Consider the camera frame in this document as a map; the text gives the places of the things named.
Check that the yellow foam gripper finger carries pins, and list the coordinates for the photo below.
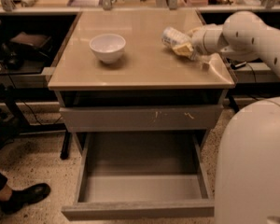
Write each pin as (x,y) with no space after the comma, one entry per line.
(196,31)
(185,50)

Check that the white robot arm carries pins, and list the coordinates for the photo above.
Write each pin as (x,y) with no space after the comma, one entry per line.
(247,189)

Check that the closed grey top drawer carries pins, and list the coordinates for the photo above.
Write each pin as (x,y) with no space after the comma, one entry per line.
(140,118)

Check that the grey drawer cabinet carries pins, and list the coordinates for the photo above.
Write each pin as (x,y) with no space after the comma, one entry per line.
(148,73)

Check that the open grey middle drawer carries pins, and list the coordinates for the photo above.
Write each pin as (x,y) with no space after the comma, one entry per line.
(131,175)

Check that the small black device on ledge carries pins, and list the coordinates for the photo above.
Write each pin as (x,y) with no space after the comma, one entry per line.
(236,66)

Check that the white ceramic bowl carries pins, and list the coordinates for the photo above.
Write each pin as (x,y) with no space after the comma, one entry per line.
(108,48)

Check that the black table leg left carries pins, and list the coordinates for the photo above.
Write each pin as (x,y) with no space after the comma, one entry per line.
(65,148)

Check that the black shoe upper left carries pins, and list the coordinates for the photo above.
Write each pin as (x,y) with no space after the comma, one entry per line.
(9,130)

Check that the black shoe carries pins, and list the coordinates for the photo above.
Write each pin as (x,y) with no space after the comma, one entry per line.
(9,130)
(12,201)

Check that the black shoe lower left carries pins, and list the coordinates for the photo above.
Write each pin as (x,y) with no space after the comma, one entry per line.
(12,201)

